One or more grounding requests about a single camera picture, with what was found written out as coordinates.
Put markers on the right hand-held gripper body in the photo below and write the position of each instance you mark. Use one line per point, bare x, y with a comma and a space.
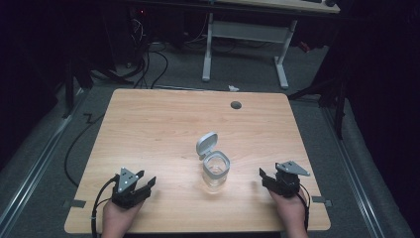
288, 180

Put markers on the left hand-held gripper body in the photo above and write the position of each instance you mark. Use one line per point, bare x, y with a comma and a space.
125, 185

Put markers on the glass jar with grey lid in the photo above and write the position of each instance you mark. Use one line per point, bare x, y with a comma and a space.
214, 165

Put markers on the grey tape piece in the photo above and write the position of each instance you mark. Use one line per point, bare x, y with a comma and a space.
78, 203
321, 200

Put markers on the white paper scrap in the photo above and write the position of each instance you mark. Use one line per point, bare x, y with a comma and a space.
233, 88

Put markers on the black metal stand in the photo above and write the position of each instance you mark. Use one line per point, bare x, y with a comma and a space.
70, 89
336, 99

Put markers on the red object under desk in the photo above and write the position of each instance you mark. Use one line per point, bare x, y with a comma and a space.
304, 46

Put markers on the white-framed wooden desk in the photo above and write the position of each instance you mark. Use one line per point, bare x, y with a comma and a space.
247, 31

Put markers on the metal floor rail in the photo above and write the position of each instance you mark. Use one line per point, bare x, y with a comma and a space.
36, 162
355, 172

